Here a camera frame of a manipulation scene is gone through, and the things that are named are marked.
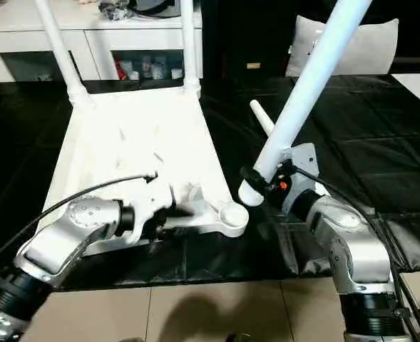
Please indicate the white plastic table top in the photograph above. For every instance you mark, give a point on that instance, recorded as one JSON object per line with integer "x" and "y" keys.
{"x": 138, "y": 128}

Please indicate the white plastic table leg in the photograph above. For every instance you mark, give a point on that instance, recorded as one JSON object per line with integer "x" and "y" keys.
{"x": 309, "y": 78}
{"x": 262, "y": 117}
{"x": 189, "y": 43}
{"x": 56, "y": 43}

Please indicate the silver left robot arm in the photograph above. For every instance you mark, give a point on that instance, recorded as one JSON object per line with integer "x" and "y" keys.
{"x": 67, "y": 235}

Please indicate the black table mat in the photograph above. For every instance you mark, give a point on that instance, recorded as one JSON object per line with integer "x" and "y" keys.
{"x": 381, "y": 164}

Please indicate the black cabinet with yellow label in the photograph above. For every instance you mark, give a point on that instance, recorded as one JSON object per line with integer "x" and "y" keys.
{"x": 245, "y": 35}

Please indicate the grey cushion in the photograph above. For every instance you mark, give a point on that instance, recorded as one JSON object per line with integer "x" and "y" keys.
{"x": 370, "y": 50}

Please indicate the black gear on cabinet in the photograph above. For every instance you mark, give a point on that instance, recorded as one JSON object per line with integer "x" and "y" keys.
{"x": 138, "y": 7}

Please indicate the white glass-door cabinet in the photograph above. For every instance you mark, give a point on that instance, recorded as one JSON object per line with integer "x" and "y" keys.
{"x": 24, "y": 50}

